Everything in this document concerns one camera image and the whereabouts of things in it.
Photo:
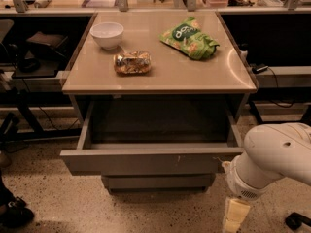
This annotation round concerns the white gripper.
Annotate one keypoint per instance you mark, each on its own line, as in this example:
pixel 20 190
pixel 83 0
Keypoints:
pixel 241 185

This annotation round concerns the grey top drawer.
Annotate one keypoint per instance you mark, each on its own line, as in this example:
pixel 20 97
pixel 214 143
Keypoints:
pixel 153 138

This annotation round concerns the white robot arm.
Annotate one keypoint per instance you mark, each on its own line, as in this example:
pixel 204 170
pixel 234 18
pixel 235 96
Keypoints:
pixel 271 152

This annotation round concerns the grey cabinet with beige top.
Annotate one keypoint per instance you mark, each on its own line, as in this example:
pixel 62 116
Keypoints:
pixel 173 77

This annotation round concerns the black chair caster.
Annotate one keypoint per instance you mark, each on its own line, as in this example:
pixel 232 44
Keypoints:
pixel 296 220

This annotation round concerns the black power adapter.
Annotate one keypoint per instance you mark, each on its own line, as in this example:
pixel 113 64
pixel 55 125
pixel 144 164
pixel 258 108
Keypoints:
pixel 258 68

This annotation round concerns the green chip bag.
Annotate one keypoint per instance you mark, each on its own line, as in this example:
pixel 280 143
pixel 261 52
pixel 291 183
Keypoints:
pixel 188 38

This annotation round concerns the shiny foil snack pack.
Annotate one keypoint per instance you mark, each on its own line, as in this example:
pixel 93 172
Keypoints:
pixel 137 62

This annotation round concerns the white bowl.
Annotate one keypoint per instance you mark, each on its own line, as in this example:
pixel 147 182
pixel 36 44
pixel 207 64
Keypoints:
pixel 107 35

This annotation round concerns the black shoe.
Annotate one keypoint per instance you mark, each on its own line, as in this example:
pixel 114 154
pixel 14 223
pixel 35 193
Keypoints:
pixel 14 213

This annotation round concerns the black headphones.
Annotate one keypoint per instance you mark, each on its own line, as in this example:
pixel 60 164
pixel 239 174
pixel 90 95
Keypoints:
pixel 28 63

